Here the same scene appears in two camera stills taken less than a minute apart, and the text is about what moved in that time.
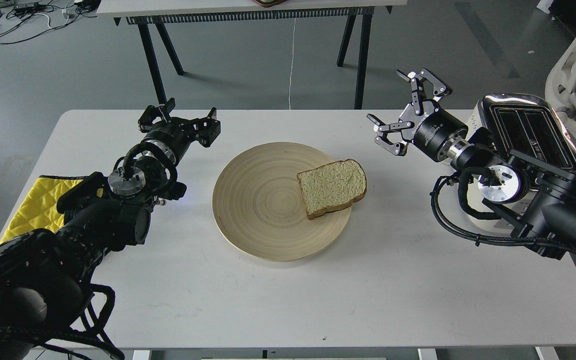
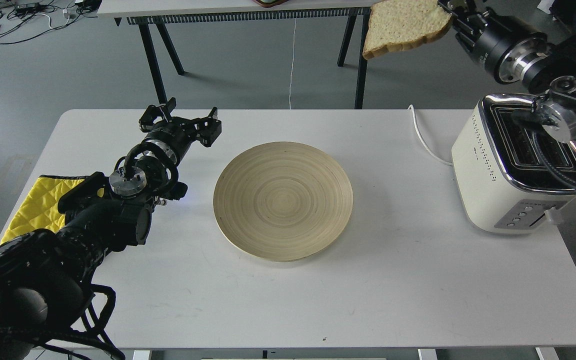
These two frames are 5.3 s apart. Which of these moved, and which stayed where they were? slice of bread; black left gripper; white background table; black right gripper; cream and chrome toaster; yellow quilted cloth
Moved: black right gripper; slice of bread
Stayed: black left gripper; white background table; yellow quilted cloth; cream and chrome toaster
